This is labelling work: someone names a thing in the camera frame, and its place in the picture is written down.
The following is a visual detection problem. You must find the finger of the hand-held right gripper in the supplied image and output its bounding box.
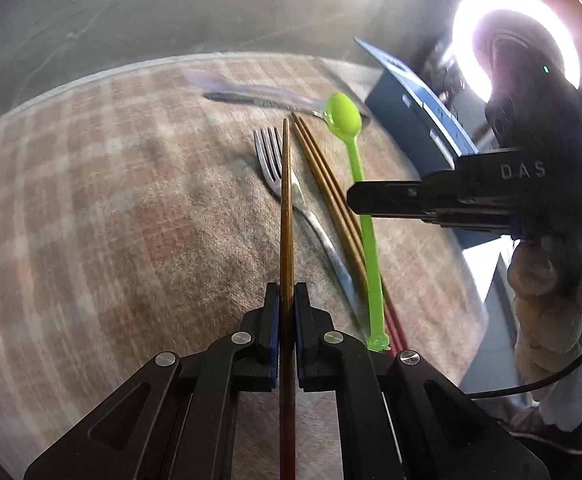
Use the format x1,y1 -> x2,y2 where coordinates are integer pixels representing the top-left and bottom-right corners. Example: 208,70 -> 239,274
346,171 -> 456,216
421,210 -> 513,234

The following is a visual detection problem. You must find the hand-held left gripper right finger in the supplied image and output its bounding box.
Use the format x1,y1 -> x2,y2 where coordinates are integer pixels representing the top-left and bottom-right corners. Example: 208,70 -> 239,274
296,282 -> 552,480

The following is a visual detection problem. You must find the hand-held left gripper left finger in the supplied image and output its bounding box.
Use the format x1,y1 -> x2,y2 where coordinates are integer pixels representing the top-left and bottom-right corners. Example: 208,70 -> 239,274
23,282 -> 279,480

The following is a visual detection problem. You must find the blue plastic perforated basket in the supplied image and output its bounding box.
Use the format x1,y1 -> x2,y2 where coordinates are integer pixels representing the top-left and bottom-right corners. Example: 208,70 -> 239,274
353,36 -> 479,181

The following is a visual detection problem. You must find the brown red-ended chopstick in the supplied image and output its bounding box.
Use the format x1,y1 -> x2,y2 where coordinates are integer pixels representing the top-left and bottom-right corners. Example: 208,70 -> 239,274
291,112 -> 397,351
296,111 -> 408,352
278,118 -> 298,480

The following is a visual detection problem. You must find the green plastic spoon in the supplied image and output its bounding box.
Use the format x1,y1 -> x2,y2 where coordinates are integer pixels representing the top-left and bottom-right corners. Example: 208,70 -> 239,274
323,92 -> 391,353

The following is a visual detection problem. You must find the metal fork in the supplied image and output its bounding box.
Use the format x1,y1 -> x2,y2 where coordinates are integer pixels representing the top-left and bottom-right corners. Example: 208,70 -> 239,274
253,127 -> 372,331

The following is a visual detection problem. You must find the metal spoon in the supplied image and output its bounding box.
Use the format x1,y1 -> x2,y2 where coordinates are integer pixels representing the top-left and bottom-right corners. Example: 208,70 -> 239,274
202,91 -> 372,123

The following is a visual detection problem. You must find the clear plastic spoon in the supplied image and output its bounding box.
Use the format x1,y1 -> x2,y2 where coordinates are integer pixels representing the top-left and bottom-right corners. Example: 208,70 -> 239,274
181,66 -> 297,103

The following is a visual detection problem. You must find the person's right hand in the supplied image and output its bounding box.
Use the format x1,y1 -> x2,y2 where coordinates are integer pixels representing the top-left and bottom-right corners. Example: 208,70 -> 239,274
506,237 -> 582,432

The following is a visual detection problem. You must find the plaid beige table mat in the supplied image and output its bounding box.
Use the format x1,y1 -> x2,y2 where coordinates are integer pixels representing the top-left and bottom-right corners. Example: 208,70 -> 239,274
0,55 -> 489,480

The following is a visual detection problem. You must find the white ring light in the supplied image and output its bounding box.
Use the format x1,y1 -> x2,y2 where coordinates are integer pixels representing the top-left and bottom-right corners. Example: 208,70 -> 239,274
451,0 -> 582,106

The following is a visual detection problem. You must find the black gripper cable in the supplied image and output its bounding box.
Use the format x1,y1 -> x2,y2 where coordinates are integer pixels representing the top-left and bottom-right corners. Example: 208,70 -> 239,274
471,310 -> 582,401

